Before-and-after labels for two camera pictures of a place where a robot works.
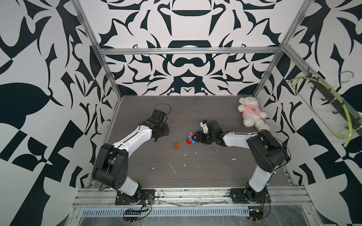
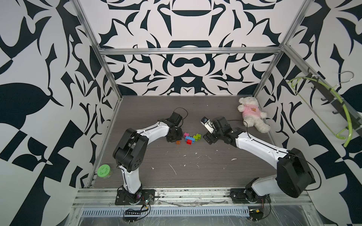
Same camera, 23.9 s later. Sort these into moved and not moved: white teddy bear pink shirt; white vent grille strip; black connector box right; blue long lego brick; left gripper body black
Moved: blue long lego brick; left gripper body black
Not moved: white teddy bear pink shirt; white vent grille strip; black connector box right
